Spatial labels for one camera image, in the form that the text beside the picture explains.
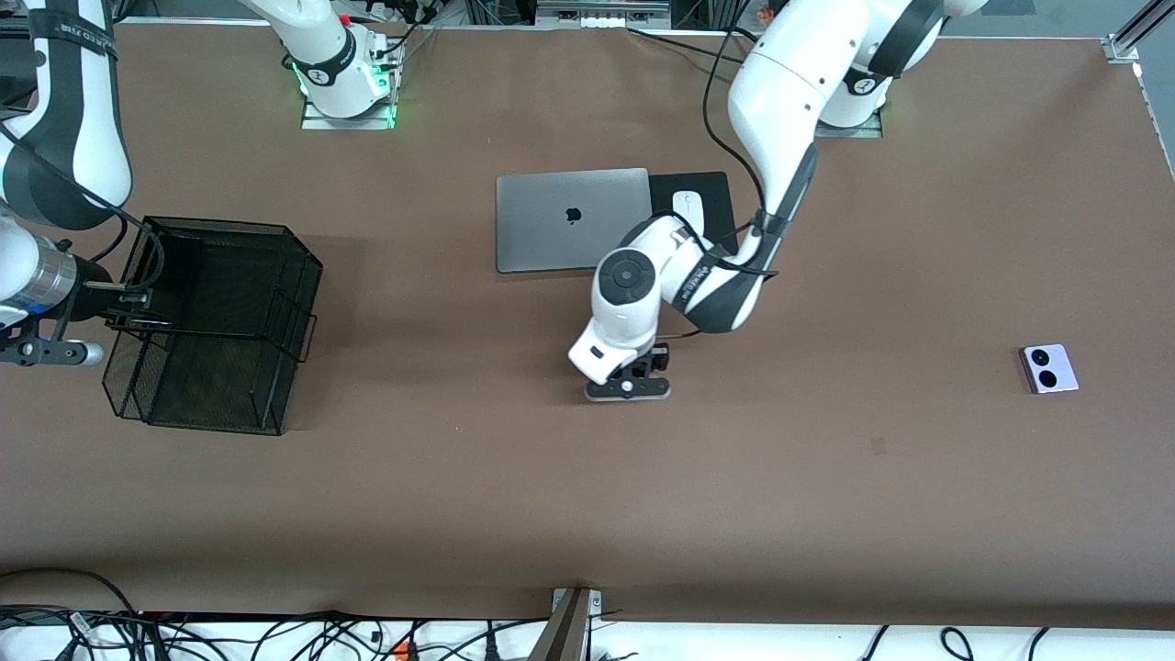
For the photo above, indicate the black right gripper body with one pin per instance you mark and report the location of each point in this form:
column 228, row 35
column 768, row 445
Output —
column 92, row 277

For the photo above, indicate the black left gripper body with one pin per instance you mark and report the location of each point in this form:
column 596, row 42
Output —
column 654, row 357

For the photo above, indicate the long black smartphone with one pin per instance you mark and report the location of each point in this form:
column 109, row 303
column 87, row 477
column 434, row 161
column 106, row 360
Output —
column 147, row 320

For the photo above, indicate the lilac flip phone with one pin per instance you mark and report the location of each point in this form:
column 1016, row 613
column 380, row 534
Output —
column 1065, row 367

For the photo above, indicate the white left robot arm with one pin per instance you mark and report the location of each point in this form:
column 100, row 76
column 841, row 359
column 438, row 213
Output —
column 789, row 83

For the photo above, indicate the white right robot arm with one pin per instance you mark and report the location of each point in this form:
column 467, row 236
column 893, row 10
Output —
column 106, row 138

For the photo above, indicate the silver closed laptop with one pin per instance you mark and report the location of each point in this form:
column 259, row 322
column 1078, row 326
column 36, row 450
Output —
column 551, row 239

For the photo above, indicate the white computer mouse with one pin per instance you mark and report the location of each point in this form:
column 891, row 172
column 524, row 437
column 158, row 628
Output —
column 687, row 204

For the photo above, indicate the black mouse pad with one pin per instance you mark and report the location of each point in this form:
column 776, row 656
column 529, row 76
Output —
column 716, row 188

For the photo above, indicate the aluminium corner profile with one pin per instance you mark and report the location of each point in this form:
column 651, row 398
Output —
column 1124, row 46

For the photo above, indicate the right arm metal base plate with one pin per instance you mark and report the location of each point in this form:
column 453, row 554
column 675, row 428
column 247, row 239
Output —
column 349, row 123

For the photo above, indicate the grey aluminium post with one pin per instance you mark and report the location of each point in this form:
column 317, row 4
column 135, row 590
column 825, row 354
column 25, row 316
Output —
column 565, row 633

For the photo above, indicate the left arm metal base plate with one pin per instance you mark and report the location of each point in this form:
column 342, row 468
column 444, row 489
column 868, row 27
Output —
column 849, row 132

